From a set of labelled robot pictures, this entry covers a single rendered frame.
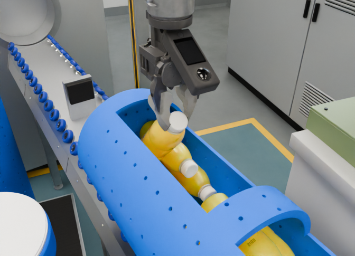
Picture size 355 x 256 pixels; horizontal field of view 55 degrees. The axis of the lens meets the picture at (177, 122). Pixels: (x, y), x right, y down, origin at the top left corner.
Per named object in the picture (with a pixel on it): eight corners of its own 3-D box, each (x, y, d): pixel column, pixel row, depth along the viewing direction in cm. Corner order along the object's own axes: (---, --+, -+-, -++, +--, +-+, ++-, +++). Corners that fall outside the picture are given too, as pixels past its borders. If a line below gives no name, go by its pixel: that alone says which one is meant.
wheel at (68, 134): (71, 128, 114) (65, 126, 113) (75, 134, 111) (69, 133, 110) (64, 139, 115) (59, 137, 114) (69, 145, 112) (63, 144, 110)
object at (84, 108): (95, 110, 132) (89, 73, 123) (99, 114, 129) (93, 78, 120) (69, 117, 127) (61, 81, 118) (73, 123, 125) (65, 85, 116)
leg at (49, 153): (61, 182, 230) (40, 102, 194) (64, 187, 226) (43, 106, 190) (53, 186, 227) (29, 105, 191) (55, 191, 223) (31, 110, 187)
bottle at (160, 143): (132, 140, 81) (152, 111, 64) (158, 131, 84) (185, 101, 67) (143, 168, 79) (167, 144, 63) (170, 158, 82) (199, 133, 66)
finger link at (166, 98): (153, 119, 68) (159, 75, 64) (169, 133, 64) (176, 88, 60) (139, 121, 67) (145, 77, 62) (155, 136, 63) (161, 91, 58)
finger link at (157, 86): (168, 106, 63) (175, 62, 59) (174, 111, 62) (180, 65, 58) (146, 110, 61) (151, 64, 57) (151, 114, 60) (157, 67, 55)
